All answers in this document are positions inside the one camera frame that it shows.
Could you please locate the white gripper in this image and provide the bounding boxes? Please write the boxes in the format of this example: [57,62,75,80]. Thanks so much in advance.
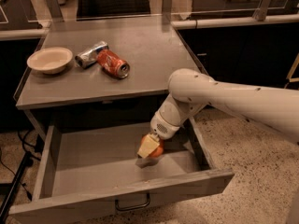
[136,110,181,160]

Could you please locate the orange fruit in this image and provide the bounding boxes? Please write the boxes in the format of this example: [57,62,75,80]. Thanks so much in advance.
[139,134,165,159]

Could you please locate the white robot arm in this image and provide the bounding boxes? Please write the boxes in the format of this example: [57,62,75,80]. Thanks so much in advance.
[137,69,299,224]

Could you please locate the grey open top drawer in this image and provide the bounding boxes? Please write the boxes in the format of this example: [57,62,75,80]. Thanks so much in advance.
[9,119,234,224]

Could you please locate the red soda can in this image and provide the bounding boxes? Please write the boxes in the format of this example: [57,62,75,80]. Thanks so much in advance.
[97,49,130,78]

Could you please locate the grey cabinet counter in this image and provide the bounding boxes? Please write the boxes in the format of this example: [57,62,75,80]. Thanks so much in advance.
[17,16,198,113]

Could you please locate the silver blue soda can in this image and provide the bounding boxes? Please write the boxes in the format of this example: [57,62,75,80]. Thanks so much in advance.
[75,41,108,69]

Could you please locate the black stand leg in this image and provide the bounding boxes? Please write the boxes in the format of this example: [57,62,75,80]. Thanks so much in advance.
[0,151,32,224]

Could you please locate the white bowl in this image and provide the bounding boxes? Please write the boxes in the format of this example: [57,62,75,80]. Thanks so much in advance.
[27,47,73,75]

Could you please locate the metal drawer handle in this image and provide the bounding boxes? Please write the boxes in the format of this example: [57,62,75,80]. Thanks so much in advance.
[115,193,150,212]

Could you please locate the black cable on floor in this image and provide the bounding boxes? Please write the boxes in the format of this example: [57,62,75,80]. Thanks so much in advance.
[0,128,43,202]

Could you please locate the white horizontal rail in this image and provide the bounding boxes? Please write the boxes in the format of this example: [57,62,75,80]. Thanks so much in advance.
[0,14,299,41]

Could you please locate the wheeled cart frame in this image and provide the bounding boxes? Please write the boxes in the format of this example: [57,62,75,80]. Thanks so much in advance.
[285,53,299,88]

